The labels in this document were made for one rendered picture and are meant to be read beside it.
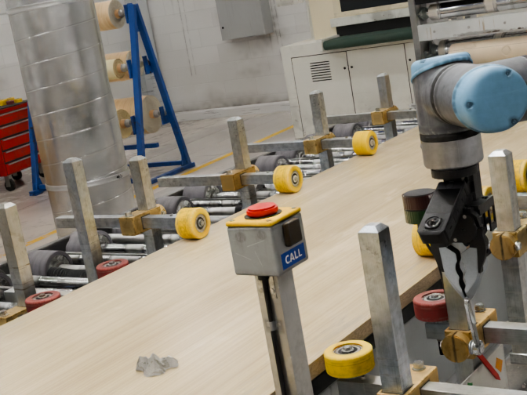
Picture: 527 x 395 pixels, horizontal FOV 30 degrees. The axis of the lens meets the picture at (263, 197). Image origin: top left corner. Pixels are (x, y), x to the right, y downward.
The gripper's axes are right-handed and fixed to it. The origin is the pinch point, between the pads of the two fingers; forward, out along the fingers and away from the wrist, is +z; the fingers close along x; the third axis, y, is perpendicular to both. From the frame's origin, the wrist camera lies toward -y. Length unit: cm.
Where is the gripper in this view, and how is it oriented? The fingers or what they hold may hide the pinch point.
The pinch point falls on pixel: (465, 294)
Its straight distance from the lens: 156.1
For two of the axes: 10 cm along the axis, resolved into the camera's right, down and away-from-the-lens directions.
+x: -8.1, 0.2, 5.9
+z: 1.7, 9.6, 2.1
